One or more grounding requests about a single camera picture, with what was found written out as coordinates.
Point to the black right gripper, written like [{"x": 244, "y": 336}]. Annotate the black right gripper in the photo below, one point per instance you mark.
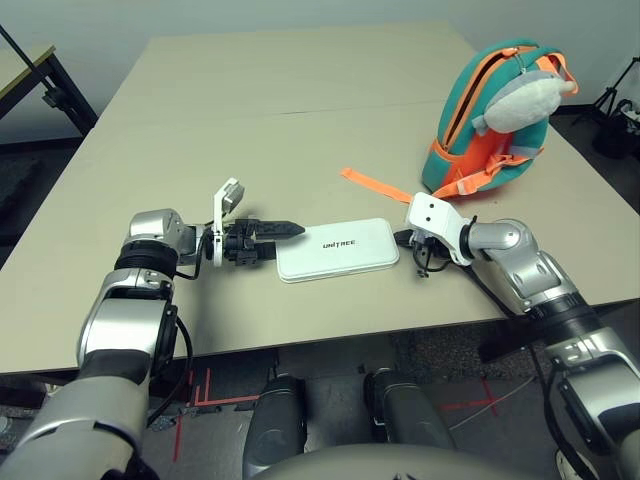
[{"x": 430, "y": 247}]

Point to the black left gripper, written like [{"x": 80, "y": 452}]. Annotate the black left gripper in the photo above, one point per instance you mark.
[{"x": 240, "y": 245}]

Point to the white Unitree box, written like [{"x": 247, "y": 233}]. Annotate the white Unitree box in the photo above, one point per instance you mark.
[{"x": 340, "y": 255}]

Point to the teal and orange backpack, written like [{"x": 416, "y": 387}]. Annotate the teal and orange backpack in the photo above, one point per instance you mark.
[{"x": 480, "y": 150}]

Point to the grey white plush toy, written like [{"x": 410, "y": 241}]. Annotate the grey white plush toy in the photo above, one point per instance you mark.
[{"x": 520, "y": 102}]

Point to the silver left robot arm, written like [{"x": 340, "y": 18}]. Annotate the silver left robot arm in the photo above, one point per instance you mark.
[{"x": 150, "y": 225}]

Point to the black table foot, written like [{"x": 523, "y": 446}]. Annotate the black table foot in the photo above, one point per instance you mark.
[
  {"x": 22, "y": 390},
  {"x": 505, "y": 345}
]

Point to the grey robot right leg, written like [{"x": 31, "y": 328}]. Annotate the grey robot right leg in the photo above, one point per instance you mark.
[{"x": 407, "y": 410}]

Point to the grey robot leg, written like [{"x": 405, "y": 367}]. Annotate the grey robot leg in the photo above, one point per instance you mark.
[
  {"x": 407, "y": 410},
  {"x": 275, "y": 420}
]

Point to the grey robot left leg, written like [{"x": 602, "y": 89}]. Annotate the grey robot left leg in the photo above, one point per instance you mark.
[{"x": 275, "y": 420}]

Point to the grey robot torso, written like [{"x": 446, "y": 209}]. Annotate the grey robot torso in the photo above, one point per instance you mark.
[{"x": 380, "y": 465}]

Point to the black mesh waste bin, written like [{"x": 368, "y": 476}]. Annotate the black mesh waste bin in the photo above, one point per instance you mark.
[{"x": 617, "y": 140}]

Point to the black tripod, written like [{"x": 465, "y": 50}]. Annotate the black tripod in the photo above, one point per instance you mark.
[{"x": 607, "y": 92}]

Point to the black framed side table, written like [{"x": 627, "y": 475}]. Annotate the black framed side table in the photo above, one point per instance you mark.
[{"x": 65, "y": 85}]

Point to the black rod with clamp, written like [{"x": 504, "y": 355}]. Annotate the black rod with clamp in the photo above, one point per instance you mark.
[{"x": 25, "y": 57}]

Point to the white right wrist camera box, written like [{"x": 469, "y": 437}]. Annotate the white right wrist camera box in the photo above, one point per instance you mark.
[{"x": 432, "y": 215}]

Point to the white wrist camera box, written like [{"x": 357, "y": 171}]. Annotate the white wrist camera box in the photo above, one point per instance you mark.
[
  {"x": 432, "y": 215},
  {"x": 218, "y": 220}
]

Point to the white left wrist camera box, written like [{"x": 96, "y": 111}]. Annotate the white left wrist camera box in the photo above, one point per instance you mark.
[{"x": 218, "y": 220}]

